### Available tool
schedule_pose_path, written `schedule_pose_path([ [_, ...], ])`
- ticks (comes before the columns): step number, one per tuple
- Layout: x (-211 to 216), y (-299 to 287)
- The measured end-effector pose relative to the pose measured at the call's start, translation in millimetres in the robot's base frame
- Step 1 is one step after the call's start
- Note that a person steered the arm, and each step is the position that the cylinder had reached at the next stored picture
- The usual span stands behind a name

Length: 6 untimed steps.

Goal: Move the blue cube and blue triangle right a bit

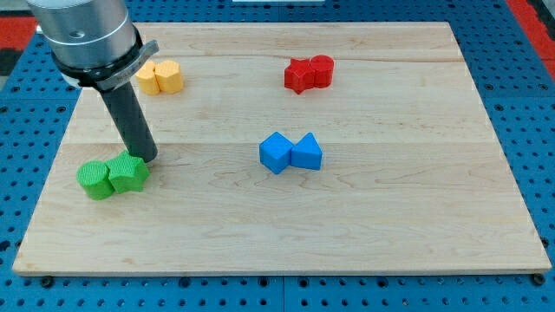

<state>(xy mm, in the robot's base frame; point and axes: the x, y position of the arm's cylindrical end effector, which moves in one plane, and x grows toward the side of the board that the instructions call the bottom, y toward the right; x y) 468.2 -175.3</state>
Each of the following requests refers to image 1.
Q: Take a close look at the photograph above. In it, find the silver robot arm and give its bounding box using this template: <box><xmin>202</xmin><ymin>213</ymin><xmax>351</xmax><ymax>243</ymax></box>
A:
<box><xmin>28</xmin><ymin>0</ymin><xmax>159</xmax><ymax>91</ymax></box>

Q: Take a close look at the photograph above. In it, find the blue cube block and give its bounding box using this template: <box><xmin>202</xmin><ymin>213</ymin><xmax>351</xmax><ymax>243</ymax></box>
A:
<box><xmin>259</xmin><ymin>132</ymin><xmax>294</xmax><ymax>174</ymax></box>

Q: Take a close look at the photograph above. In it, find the blue triangle block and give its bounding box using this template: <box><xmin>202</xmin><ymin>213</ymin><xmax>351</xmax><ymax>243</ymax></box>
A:
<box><xmin>291</xmin><ymin>133</ymin><xmax>323</xmax><ymax>170</ymax></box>

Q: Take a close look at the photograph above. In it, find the wooden board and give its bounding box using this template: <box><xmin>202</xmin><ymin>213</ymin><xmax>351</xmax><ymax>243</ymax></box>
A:
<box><xmin>13</xmin><ymin>22</ymin><xmax>552</xmax><ymax>276</ymax></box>

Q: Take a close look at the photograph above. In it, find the red star block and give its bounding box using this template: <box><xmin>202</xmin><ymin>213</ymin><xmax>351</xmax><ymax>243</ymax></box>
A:
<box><xmin>284</xmin><ymin>58</ymin><xmax>315</xmax><ymax>94</ymax></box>

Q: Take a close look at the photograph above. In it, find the red cylinder block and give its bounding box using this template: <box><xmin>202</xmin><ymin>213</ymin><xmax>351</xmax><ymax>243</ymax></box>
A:
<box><xmin>310</xmin><ymin>55</ymin><xmax>335</xmax><ymax>88</ymax></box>

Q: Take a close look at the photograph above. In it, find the yellow hexagon block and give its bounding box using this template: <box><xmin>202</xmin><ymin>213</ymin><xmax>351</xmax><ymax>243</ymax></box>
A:
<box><xmin>154</xmin><ymin>60</ymin><xmax>184</xmax><ymax>94</ymax></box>

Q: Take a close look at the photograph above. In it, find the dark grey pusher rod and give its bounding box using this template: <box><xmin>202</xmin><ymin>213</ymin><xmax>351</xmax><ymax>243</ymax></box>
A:
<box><xmin>101</xmin><ymin>82</ymin><xmax>158</xmax><ymax>163</ymax></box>

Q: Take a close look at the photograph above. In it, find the yellow block left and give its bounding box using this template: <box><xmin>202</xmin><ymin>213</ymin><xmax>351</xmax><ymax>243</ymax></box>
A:
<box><xmin>135</xmin><ymin>61</ymin><xmax>160</xmax><ymax>95</ymax></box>

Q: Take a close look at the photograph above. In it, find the green star block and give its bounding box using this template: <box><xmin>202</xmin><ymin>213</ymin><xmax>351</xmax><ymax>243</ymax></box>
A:
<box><xmin>106</xmin><ymin>151</ymin><xmax>149</xmax><ymax>193</ymax></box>

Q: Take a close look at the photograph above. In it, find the green cylinder block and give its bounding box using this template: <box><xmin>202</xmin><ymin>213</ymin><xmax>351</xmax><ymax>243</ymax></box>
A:
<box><xmin>76</xmin><ymin>160</ymin><xmax>114</xmax><ymax>200</ymax></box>

